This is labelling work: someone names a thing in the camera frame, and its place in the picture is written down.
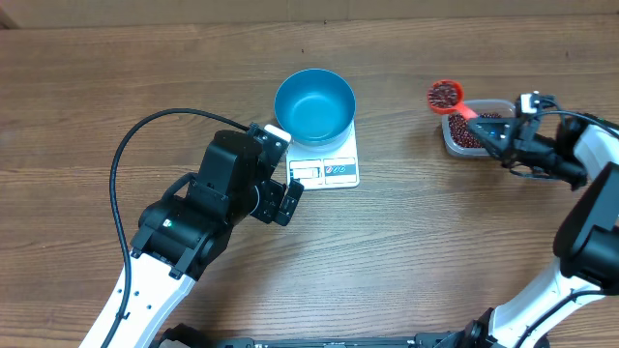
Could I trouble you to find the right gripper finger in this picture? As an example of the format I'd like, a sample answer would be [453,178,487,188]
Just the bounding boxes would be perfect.
[467,118,513,138]
[477,132,508,160]

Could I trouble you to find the red measuring scoop blue handle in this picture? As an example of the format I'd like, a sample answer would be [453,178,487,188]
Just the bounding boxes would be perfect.
[427,79,479,121]

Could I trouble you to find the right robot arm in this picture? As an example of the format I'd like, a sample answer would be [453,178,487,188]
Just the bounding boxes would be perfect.
[439,110,618,347]

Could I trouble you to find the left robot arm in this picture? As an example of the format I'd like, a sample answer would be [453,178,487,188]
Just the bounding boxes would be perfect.
[81,125,304,347]

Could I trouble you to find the white kitchen scale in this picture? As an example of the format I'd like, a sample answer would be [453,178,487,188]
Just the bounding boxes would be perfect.
[285,122,360,190]

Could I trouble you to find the blue bowl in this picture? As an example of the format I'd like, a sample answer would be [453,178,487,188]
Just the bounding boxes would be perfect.
[274,69,357,147]

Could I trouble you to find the clear plastic container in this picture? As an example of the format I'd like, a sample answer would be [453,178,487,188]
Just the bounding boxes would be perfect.
[441,99,516,158]

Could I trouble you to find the red beans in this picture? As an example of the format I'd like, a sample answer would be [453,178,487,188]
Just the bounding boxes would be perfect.
[448,113,483,149]

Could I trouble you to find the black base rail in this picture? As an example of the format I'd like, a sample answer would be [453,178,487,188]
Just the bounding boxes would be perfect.
[148,324,500,348]

